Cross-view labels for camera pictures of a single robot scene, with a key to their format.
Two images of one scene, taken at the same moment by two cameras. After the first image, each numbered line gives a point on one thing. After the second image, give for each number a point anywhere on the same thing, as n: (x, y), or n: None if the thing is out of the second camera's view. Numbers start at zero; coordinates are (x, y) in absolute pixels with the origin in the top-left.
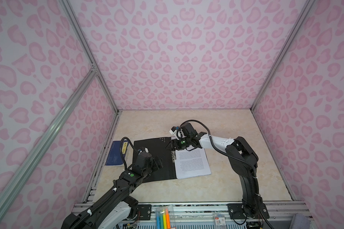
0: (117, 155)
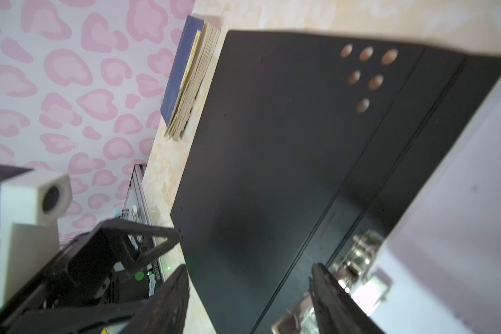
0: (197, 46)
